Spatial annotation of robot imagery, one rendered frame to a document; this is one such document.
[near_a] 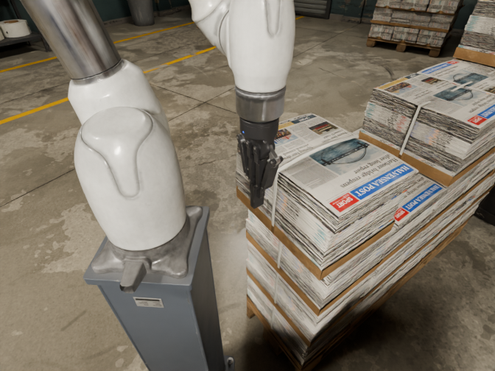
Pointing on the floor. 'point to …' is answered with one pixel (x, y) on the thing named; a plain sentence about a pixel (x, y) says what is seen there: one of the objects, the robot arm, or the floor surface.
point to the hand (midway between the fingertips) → (257, 193)
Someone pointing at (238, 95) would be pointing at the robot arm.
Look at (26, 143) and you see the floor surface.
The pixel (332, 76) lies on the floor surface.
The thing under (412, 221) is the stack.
